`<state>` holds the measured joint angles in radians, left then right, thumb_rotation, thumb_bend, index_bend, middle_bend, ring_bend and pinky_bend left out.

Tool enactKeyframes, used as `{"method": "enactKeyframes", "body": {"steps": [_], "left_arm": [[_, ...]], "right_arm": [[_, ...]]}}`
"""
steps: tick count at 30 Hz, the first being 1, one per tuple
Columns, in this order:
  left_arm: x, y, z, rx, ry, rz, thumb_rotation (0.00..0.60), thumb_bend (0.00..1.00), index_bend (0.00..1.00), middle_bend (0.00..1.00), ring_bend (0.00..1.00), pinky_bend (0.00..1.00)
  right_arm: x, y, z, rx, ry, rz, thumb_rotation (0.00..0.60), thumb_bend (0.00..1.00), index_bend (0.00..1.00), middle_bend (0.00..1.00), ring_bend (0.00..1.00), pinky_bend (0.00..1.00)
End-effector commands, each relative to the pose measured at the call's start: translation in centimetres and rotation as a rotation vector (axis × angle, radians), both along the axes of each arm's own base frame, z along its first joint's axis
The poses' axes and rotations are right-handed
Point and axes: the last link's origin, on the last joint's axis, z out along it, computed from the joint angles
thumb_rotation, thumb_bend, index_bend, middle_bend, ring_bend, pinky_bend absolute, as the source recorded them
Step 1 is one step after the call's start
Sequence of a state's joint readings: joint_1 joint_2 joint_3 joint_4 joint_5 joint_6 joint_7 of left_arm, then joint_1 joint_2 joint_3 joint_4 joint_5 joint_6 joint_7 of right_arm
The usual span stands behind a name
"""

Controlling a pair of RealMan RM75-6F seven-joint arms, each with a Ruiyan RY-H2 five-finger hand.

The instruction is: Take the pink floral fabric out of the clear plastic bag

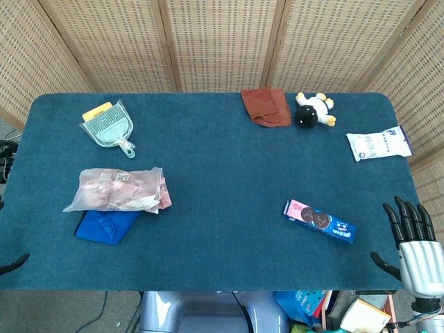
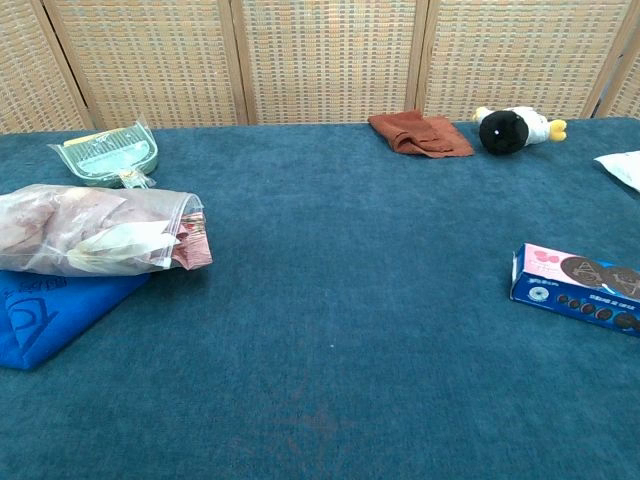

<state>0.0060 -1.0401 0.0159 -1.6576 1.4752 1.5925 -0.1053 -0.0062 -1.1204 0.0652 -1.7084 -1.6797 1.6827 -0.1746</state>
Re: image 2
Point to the pink cloth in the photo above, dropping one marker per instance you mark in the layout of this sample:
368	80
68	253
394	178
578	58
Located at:
192	245

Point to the translucent white plastic bag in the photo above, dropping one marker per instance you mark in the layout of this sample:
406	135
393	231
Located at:
75	225

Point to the teal carpet table cover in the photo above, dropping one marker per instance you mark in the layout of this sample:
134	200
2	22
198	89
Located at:
325	300

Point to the brown folded cloth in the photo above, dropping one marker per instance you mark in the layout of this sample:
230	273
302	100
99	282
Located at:
420	132

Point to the woven wicker folding screen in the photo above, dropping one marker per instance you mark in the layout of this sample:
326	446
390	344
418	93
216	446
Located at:
325	60

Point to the black and white plush toy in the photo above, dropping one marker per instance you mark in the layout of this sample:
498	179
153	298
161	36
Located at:
502	132

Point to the green dustpan in plastic wrap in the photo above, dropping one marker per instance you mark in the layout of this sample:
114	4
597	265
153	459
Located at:
110	155

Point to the blue cookie box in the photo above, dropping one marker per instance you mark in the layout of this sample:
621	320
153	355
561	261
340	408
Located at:
560	280

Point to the white printed packet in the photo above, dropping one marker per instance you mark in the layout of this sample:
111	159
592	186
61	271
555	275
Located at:
625	167

